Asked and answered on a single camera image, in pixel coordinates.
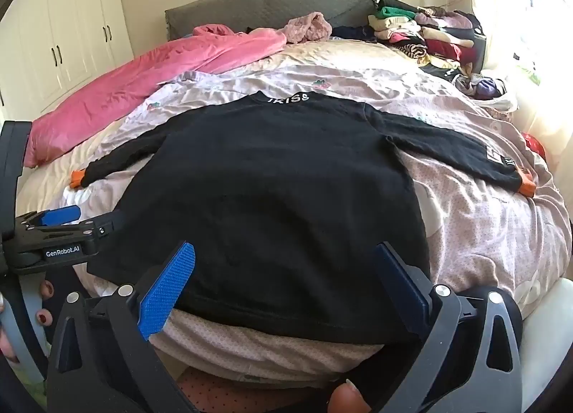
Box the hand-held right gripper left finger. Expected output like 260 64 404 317
47 240 198 413

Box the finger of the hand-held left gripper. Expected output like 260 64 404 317
67 211 127 240
15 205 82 229

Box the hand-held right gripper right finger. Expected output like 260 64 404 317
375 240 524 413

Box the black sweater with orange cuffs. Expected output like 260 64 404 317
72 91 535 346

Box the white bag of clothes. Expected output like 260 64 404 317
452 73 517 112

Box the pile of folded clothes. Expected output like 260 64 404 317
367 0 484 69

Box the person's left hand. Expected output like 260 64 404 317
0 279 57 362

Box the person's right hand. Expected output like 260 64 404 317
328 379 372 413

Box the pink floral bed blanket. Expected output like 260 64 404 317
63 62 573 391

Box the pink quilt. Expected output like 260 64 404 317
22 24 287 167

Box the white wardrobe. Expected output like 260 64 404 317
0 0 135 127

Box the red object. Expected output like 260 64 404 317
521 133 548 161

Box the black printed garment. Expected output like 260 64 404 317
418 62 462 80

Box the dark navy garment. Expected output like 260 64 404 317
332 25 377 42

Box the grey padded headboard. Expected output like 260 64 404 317
165 0 379 40

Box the pink fluffy garment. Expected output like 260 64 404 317
282 11 333 44

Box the light curtain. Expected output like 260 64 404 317
466 0 573 127

